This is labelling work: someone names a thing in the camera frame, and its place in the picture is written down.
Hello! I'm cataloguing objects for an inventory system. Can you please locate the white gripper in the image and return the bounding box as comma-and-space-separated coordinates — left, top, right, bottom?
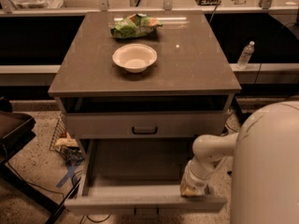
179, 161, 211, 197

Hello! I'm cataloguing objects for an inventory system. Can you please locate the grey drawer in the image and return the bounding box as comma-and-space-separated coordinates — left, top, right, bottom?
60, 95, 232, 139
65, 138, 226, 217

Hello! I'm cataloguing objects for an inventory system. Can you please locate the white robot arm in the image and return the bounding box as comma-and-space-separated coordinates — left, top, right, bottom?
180, 101, 299, 224

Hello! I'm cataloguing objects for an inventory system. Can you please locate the grey top drawer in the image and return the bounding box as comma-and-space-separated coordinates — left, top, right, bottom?
60, 95, 232, 139

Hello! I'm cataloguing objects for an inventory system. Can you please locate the grey drawer cabinet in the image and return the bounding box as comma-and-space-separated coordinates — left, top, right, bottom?
48, 10, 242, 147

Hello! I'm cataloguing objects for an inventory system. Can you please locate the black metal leg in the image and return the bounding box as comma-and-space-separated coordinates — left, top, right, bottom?
45, 181, 79, 224

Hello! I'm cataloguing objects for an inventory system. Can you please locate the white paper bowl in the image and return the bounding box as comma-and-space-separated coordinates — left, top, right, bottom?
112, 44, 157, 73

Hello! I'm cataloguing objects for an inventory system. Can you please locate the clear plastic water bottle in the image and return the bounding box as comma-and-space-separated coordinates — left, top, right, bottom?
237, 41, 255, 69

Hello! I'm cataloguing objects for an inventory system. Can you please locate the green chip bag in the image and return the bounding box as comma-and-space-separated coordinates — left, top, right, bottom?
110, 14, 163, 39

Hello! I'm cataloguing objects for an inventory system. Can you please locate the black chair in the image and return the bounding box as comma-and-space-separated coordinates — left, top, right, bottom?
0, 97, 36, 163

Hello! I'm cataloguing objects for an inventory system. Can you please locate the black cable right floor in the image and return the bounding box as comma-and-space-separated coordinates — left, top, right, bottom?
223, 115, 239, 135

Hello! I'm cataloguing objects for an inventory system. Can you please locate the wire basket with items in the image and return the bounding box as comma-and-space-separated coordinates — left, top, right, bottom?
50, 118, 84, 161

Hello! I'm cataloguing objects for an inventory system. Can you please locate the black floor cable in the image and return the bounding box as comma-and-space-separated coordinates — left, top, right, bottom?
6, 159, 111, 224

